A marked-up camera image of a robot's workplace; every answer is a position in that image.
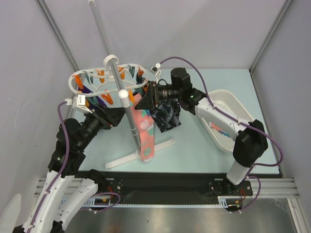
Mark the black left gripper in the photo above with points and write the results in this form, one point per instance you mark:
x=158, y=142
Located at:
x=113, y=116

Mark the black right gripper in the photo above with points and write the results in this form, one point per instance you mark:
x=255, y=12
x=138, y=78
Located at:
x=153, y=93

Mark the pink patterned sock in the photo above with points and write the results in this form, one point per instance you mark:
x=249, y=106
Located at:
x=145, y=126

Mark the dark patterned sock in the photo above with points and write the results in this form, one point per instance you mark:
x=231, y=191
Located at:
x=166, y=115

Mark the white oval clip hanger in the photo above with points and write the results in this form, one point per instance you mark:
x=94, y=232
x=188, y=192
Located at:
x=100, y=80

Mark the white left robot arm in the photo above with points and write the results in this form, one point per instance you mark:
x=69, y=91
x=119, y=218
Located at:
x=50, y=215

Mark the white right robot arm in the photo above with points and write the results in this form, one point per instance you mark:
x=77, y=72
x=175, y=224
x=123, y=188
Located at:
x=249, y=137

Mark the grey white hanger stand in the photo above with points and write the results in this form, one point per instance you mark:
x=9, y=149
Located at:
x=111, y=61

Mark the purple sock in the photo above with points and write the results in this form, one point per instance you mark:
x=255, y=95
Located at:
x=94, y=99

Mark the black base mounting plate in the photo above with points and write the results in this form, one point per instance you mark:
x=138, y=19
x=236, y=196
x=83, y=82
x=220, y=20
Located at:
x=168, y=188

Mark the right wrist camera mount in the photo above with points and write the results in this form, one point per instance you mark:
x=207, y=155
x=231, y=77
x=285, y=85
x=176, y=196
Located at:
x=156, y=71

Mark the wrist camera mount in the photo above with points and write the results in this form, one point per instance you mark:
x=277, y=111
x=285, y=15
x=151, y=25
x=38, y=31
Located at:
x=78, y=103
x=156, y=71

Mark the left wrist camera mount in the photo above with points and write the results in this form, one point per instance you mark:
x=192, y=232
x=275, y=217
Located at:
x=78, y=103

